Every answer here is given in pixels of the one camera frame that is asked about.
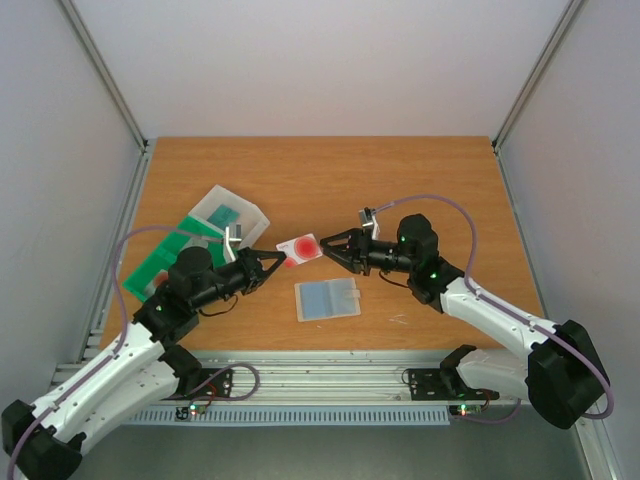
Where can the translucent white plastic box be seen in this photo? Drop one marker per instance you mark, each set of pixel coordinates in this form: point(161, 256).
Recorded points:
point(254, 222)

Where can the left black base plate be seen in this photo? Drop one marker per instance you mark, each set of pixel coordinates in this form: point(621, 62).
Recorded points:
point(203, 383)

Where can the white red dot card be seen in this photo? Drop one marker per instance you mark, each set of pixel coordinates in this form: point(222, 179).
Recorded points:
point(155, 282)

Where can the right small circuit board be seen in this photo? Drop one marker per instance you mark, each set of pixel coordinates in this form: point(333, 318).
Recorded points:
point(466, 410)

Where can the grey slotted cable duct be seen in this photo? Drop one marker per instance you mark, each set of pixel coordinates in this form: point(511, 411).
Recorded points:
point(278, 416)

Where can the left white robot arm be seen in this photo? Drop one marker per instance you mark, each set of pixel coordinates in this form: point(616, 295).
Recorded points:
point(48, 438)

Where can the aluminium front rail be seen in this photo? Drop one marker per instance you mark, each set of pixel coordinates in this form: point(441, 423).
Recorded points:
point(276, 378)

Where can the aluminium corner post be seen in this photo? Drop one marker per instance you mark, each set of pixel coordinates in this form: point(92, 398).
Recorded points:
point(82, 33)
point(543, 62)

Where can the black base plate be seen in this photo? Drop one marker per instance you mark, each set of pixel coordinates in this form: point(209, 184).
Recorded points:
point(430, 384)
point(203, 383)

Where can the left small circuit board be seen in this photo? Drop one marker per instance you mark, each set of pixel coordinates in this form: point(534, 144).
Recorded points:
point(187, 413)

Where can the teal card in box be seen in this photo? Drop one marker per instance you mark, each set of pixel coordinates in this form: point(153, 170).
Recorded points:
point(223, 216)

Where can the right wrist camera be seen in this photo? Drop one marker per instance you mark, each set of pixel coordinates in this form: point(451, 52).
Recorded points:
point(369, 222)

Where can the small circuit board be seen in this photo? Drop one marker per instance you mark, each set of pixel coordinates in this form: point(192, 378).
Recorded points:
point(187, 413)
point(466, 410)

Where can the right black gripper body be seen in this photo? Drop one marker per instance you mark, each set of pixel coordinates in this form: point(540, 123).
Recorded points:
point(356, 250)

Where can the left aluminium corner post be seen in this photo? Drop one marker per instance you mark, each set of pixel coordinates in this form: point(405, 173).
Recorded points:
point(82, 33)

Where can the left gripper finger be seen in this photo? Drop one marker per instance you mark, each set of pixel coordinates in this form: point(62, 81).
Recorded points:
point(277, 256)
point(268, 266)

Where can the right aluminium corner post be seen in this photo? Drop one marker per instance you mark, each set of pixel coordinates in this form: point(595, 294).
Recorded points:
point(543, 62)

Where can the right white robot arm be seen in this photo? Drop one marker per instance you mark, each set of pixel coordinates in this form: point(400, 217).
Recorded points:
point(554, 367)

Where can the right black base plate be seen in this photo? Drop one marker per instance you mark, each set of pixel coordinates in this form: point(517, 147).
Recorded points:
point(430, 384)

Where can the beige card holder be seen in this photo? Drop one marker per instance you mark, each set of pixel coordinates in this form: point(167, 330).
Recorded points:
point(323, 300)

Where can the green plastic tray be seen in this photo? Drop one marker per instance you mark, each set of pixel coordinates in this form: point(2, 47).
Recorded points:
point(165, 254)

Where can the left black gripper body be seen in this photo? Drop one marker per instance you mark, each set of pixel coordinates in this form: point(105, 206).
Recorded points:
point(251, 272)

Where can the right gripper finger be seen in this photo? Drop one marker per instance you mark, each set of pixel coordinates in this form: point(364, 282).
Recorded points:
point(341, 239)
point(343, 255)

